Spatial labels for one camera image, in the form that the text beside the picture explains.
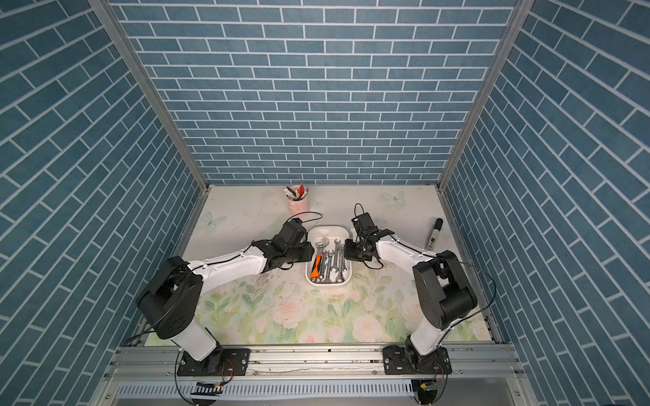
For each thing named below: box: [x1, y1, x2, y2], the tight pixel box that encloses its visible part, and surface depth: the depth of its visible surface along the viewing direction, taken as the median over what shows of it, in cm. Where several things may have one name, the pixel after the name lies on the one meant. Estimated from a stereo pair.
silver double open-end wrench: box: [323, 250, 335, 285], surface depth 95 cm
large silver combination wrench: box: [335, 243, 345, 283], surface depth 93 cm
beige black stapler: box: [426, 217, 444, 252], surface depth 103 cm
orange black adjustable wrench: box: [309, 236, 331, 280], surface depth 95 cm
